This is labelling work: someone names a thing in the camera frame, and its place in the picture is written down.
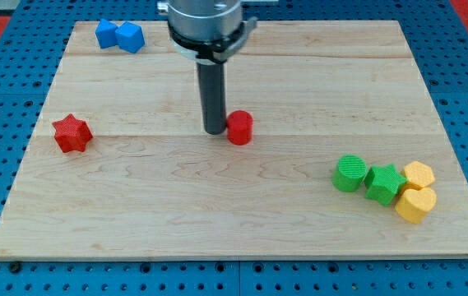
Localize green star block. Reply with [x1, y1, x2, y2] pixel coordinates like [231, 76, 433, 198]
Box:
[364, 164, 407, 206]

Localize wooden board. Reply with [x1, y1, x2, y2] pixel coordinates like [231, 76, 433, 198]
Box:
[0, 21, 468, 261]

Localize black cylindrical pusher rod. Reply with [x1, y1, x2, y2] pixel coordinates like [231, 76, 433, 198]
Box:
[197, 63, 226, 135]

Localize blue cube block left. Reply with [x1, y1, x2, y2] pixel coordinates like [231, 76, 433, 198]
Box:
[95, 19, 118, 49]

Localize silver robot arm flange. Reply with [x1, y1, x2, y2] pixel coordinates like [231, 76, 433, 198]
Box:
[157, 0, 257, 66]

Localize green cylinder block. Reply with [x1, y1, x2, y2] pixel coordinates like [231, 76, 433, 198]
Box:
[331, 155, 367, 192]

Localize yellow hexagon block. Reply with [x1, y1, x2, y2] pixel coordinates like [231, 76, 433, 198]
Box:
[401, 161, 436, 192]

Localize red cylinder block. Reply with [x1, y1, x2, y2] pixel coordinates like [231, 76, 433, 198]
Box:
[227, 110, 253, 146]

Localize yellow heart block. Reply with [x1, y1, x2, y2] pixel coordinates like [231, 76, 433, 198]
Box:
[395, 187, 438, 224]

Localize blue hexagon block right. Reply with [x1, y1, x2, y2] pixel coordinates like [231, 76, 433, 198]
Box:
[115, 21, 145, 53]

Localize red star block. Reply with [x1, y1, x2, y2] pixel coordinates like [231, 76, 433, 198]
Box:
[52, 113, 93, 153]

